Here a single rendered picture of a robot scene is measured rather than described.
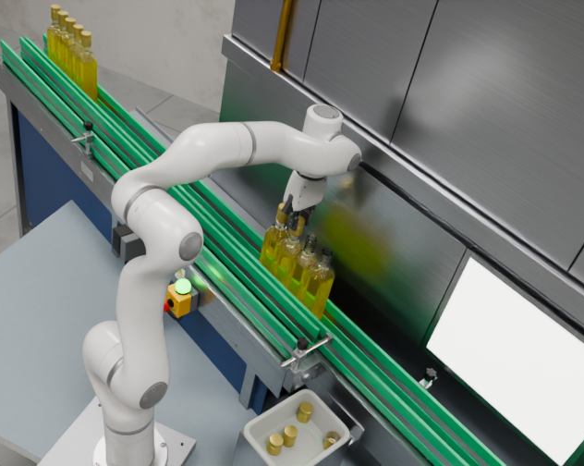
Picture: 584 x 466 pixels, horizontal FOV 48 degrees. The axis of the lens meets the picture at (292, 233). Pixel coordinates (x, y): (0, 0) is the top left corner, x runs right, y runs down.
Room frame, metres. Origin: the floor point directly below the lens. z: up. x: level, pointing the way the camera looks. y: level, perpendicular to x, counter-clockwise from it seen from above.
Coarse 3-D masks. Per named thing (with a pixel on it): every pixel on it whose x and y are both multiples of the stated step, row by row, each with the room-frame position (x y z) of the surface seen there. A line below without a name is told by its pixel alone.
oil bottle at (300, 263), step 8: (296, 256) 1.28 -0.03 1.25; (304, 256) 1.27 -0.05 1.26; (312, 256) 1.28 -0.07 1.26; (296, 264) 1.27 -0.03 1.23; (304, 264) 1.26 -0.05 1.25; (288, 272) 1.28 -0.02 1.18; (296, 272) 1.27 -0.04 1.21; (304, 272) 1.25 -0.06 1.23; (288, 280) 1.28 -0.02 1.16; (296, 280) 1.26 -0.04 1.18; (288, 288) 1.27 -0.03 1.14; (296, 288) 1.26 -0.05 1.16; (296, 296) 1.25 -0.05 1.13
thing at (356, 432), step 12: (324, 396) 1.09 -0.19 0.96; (336, 408) 1.06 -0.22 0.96; (348, 420) 1.03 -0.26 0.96; (240, 432) 0.90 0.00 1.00; (360, 432) 1.01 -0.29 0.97; (240, 444) 0.89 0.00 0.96; (348, 444) 0.96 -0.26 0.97; (240, 456) 0.89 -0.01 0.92; (252, 456) 0.86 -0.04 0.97; (336, 456) 0.93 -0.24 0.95
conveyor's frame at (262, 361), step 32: (0, 64) 2.19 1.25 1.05; (32, 96) 2.02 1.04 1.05; (64, 128) 1.87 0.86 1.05; (64, 160) 1.85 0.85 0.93; (96, 192) 1.70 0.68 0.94; (224, 320) 1.24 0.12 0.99; (256, 352) 1.14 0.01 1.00; (256, 384) 1.15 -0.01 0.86; (320, 384) 1.11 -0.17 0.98; (352, 416) 1.03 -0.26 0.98; (384, 448) 0.96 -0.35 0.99
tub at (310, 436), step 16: (288, 400) 1.01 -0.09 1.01; (304, 400) 1.05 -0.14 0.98; (320, 400) 1.03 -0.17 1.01; (272, 416) 0.97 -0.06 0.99; (288, 416) 1.01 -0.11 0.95; (320, 416) 1.01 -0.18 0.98; (336, 416) 1.00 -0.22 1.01; (256, 432) 0.93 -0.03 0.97; (272, 432) 0.96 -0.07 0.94; (304, 432) 0.98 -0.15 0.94; (320, 432) 0.99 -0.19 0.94; (256, 448) 0.86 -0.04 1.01; (288, 448) 0.93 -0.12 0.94; (304, 448) 0.94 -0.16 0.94; (320, 448) 0.95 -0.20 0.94; (336, 448) 0.91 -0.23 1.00; (272, 464) 0.83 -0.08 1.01; (288, 464) 0.88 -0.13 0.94; (304, 464) 0.89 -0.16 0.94
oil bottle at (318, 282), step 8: (312, 264) 1.25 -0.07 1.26; (312, 272) 1.23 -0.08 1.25; (320, 272) 1.23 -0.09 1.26; (328, 272) 1.24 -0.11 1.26; (304, 280) 1.25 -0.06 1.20; (312, 280) 1.23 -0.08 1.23; (320, 280) 1.22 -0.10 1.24; (328, 280) 1.23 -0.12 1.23; (304, 288) 1.24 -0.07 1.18; (312, 288) 1.22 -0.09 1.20; (320, 288) 1.22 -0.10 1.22; (328, 288) 1.24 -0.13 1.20; (304, 296) 1.24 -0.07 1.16; (312, 296) 1.22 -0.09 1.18; (320, 296) 1.22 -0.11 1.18; (304, 304) 1.23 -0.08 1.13; (312, 304) 1.22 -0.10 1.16; (320, 304) 1.23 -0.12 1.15; (312, 312) 1.21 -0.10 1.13; (320, 312) 1.24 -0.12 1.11; (320, 320) 1.25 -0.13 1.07
